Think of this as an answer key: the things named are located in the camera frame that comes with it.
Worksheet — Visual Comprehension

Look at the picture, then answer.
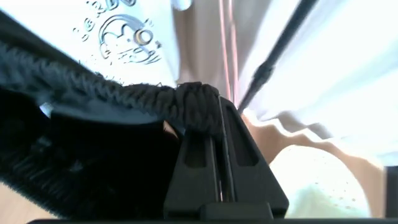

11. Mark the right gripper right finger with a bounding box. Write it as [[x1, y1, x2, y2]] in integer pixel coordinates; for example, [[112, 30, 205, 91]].
[[217, 96, 290, 219]]

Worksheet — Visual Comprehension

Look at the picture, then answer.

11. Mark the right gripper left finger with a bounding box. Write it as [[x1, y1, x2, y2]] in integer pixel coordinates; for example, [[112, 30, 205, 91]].
[[163, 130, 223, 219]]

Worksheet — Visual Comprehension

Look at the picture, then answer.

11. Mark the black garment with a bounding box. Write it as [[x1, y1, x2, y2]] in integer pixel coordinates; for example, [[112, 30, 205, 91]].
[[0, 9, 224, 220]]

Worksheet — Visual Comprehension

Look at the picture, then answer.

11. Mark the pink clothes hanger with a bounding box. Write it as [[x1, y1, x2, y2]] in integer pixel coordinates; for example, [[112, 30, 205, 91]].
[[218, 0, 241, 108]]

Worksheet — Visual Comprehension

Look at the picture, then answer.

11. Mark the white printed t-shirt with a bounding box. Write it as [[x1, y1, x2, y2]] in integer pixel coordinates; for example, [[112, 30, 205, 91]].
[[0, 0, 193, 88]]

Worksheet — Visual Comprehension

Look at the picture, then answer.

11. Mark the white laundry basket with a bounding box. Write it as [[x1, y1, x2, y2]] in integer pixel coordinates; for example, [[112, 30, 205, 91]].
[[269, 144, 373, 219]]

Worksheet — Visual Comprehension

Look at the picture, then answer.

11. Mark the black clothes rack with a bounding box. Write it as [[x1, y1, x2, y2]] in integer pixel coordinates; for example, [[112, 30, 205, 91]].
[[237, 0, 318, 115]]

